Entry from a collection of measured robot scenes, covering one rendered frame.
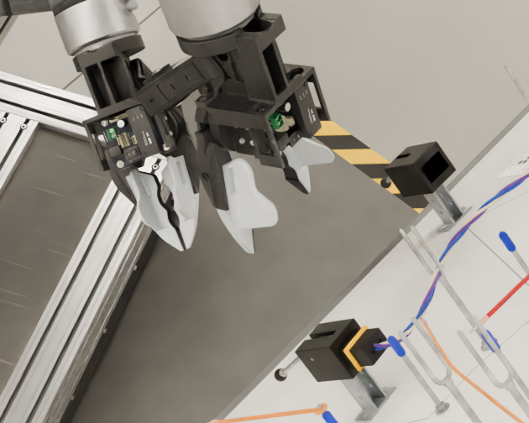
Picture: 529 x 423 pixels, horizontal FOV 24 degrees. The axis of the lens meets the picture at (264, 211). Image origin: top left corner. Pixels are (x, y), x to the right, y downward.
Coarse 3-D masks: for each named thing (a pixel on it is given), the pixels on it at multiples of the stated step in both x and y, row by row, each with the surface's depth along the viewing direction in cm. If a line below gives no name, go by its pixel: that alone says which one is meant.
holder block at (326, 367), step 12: (324, 324) 118; (336, 324) 116; (348, 324) 115; (312, 336) 118; (324, 336) 117; (336, 336) 114; (348, 336) 114; (300, 348) 117; (312, 348) 115; (324, 348) 114; (336, 348) 113; (324, 360) 115; (336, 360) 114; (312, 372) 118; (324, 372) 116; (336, 372) 115; (348, 372) 114
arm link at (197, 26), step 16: (160, 0) 93; (176, 0) 91; (192, 0) 91; (208, 0) 91; (224, 0) 91; (240, 0) 92; (256, 0) 94; (176, 16) 92; (192, 16) 92; (208, 16) 92; (224, 16) 92; (240, 16) 93; (176, 32) 94; (192, 32) 93; (208, 32) 92; (224, 32) 93
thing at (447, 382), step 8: (416, 320) 93; (400, 336) 92; (424, 336) 93; (408, 344) 93; (432, 344) 94; (416, 352) 93; (440, 352) 94; (440, 360) 94; (424, 368) 93; (448, 368) 94; (432, 376) 93; (448, 376) 94; (440, 384) 94; (448, 384) 94; (456, 392) 94; (464, 400) 94; (464, 408) 95; (472, 416) 95
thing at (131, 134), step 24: (120, 48) 116; (144, 48) 120; (96, 72) 117; (120, 72) 117; (96, 96) 115; (120, 96) 117; (96, 120) 115; (120, 120) 115; (144, 120) 115; (168, 120) 120; (120, 144) 116; (144, 144) 115; (168, 144) 114; (120, 168) 117
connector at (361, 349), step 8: (376, 328) 113; (352, 336) 114; (360, 336) 113; (368, 336) 112; (376, 336) 112; (384, 336) 113; (344, 344) 114; (360, 344) 112; (368, 344) 111; (352, 352) 112; (360, 352) 111; (368, 352) 111; (376, 352) 112; (360, 360) 112; (368, 360) 111; (376, 360) 112
